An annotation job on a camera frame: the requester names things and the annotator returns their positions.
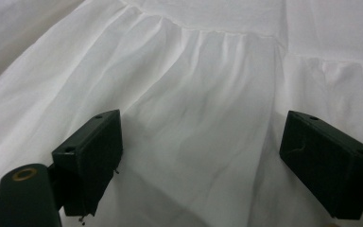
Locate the white skirt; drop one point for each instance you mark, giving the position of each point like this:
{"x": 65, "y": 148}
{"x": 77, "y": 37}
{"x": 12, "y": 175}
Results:
{"x": 195, "y": 94}

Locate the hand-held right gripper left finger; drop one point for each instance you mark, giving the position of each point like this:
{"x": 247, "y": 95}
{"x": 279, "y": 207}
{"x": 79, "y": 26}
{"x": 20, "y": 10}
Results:
{"x": 88, "y": 157}

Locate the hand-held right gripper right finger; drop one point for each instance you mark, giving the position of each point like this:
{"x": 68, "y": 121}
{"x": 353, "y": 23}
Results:
{"x": 327, "y": 164}

